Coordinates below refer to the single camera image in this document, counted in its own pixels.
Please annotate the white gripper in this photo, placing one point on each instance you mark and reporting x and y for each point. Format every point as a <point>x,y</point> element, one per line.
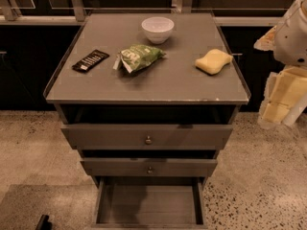
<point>293,40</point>

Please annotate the green jalapeno chip bag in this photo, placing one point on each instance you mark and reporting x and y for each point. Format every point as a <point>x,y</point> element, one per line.
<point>137,57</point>

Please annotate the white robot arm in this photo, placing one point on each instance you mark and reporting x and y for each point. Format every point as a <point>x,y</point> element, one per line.
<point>295,109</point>

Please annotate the grey drawer cabinet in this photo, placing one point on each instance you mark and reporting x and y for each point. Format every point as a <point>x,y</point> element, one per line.
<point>170,92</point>

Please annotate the grey top drawer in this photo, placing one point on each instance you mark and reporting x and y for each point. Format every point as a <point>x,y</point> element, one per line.
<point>146,137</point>

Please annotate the grey middle drawer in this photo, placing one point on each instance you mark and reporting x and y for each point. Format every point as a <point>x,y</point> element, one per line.
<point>149,167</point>

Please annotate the grey open bottom drawer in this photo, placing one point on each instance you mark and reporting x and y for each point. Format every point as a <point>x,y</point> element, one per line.
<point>149,203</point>

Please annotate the yellow sponge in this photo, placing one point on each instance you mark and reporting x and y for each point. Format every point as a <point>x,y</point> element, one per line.
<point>214,61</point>

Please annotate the white bowl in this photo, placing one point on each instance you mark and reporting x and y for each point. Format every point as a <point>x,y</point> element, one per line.
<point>157,29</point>

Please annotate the black snack bar wrapper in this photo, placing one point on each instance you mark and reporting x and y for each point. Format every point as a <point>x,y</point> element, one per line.
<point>91,60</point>

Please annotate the metal window railing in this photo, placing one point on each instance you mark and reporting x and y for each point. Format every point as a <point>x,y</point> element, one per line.
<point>74,12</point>

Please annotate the black object on floor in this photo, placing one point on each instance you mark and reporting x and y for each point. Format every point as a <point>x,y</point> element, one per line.
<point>44,223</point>

